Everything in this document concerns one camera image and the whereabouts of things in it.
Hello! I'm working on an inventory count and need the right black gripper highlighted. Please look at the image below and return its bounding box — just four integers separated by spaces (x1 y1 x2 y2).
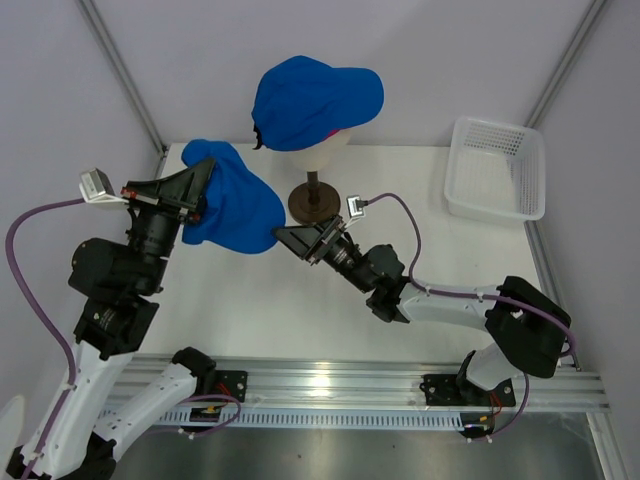
271 214 373 295

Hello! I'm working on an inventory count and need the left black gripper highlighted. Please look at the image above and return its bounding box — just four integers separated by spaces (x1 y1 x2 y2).
123 157 219 292

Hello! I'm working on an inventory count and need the blue baseball cap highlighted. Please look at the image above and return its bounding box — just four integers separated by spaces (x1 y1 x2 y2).
181 139 286 255
251 55 385 152

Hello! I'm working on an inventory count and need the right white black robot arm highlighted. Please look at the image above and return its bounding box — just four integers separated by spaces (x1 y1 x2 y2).
272 215 572 406

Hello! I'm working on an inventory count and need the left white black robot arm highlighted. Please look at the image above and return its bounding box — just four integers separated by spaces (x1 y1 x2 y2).
6 158 216 479

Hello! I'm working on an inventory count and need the cream mannequin head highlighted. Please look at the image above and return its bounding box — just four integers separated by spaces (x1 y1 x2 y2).
288 129 352 172

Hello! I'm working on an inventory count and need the left corner aluminium profile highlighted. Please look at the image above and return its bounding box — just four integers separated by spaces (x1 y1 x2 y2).
75 0 167 157

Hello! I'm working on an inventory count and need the corner aluminium profile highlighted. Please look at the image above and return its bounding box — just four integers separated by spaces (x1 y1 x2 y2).
524 0 614 129
75 0 167 157

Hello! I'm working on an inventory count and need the white perforated plastic basket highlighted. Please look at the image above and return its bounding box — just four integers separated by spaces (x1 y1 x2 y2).
444 116 546 224

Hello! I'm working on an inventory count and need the right corner aluminium profile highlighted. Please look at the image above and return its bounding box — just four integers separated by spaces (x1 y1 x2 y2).
524 0 614 129

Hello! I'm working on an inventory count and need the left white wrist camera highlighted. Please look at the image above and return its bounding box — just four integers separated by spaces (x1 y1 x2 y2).
79 168 127 206

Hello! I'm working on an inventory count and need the aluminium extrusion rail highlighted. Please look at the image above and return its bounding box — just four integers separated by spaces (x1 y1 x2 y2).
99 353 612 414

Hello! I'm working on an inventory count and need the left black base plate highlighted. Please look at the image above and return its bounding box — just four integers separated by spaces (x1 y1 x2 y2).
204 370 249 403

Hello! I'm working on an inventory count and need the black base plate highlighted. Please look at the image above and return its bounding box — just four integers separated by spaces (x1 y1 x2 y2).
204 370 249 403
419 374 516 407

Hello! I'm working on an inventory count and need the white slotted cable duct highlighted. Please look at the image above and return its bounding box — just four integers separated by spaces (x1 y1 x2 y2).
156 407 464 432

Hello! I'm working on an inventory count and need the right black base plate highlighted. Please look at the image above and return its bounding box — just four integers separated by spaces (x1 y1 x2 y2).
419 374 516 407

